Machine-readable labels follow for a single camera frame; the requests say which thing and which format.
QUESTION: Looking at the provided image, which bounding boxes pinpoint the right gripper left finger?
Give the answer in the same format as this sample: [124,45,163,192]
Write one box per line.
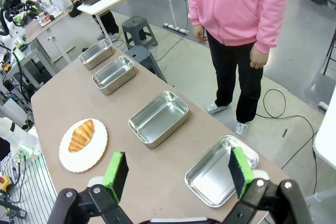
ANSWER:
[48,151,140,224]

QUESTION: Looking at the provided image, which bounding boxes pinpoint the background black green gripper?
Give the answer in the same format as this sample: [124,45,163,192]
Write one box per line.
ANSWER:
[12,2,39,27]

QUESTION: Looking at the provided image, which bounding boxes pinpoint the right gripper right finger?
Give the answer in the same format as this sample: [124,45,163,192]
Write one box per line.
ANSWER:
[223,146,313,224]

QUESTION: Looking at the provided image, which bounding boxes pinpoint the person's left forearm pink sleeve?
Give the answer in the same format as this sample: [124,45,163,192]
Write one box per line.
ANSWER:
[253,0,291,54]

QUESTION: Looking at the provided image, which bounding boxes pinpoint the person's right forearm pink sleeve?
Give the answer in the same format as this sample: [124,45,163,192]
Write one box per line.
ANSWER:
[186,0,208,27]

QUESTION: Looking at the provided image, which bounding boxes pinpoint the golden croissant bread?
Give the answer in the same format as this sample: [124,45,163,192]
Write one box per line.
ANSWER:
[68,119,95,154]

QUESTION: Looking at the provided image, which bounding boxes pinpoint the person's left hand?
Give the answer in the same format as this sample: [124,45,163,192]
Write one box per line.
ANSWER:
[249,43,268,69]

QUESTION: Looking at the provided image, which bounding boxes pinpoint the person's right hand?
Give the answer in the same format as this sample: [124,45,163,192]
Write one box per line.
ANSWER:
[193,24,208,45]

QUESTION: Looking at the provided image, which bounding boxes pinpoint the small brown side table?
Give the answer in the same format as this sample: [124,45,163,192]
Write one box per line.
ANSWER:
[25,10,69,63]

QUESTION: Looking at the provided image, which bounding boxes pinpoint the tray with small items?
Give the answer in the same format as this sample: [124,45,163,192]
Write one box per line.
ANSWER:
[36,14,57,27]

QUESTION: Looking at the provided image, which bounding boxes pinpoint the rectangular stainless steel tray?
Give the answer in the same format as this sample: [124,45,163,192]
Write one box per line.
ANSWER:
[78,39,115,71]
[91,56,137,95]
[128,90,190,148]
[184,134,259,208]

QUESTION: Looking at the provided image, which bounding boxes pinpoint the white scalloped round plate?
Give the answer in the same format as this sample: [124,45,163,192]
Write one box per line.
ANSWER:
[58,118,109,174]

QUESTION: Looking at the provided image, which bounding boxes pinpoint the person's left grey sneaker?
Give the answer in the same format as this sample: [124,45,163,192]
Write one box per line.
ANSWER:
[234,121,250,140]

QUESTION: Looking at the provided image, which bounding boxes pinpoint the person's grey sneaker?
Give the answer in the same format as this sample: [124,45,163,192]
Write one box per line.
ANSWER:
[204,102,229,116]
[234,121,250,140]

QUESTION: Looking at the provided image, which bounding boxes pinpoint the person's right grey sneaker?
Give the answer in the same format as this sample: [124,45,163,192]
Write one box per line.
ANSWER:
[204,102,229,116]

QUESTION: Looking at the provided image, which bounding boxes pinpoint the aluminium slotted robot bench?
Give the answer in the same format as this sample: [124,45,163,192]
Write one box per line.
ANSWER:
[0,153,58,224]

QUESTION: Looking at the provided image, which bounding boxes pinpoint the white desk with legs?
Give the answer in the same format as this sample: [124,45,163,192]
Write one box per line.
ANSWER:
[313,119,336,204]

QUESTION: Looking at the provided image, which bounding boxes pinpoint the black trousers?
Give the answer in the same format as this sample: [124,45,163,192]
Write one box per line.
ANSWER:
[206,30,264,124]

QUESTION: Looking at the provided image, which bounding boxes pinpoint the grey plastic stool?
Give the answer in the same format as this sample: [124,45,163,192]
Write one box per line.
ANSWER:
[121,16,159,50]
[125,45,168,83]

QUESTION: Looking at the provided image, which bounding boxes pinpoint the black chair leg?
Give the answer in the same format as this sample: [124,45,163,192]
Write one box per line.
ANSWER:
[322,35,336,76]

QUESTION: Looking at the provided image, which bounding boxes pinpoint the white floor power strip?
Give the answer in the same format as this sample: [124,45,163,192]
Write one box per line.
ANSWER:
[163,23,190,36]

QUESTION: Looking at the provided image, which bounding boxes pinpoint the pink hoodie torso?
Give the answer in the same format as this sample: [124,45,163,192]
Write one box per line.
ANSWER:
[184,0,291,54]

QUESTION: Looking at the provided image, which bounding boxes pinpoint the aluminium frame equipment rack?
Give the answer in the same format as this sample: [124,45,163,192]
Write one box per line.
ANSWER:
[0,40,58,120]

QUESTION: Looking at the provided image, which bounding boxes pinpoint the black floor cable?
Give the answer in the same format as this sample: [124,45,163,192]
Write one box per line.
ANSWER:
[256,89,319,196]

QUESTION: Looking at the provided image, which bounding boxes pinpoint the black hanging desk cable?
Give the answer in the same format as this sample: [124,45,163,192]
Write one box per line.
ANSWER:
[156,0,190,57]

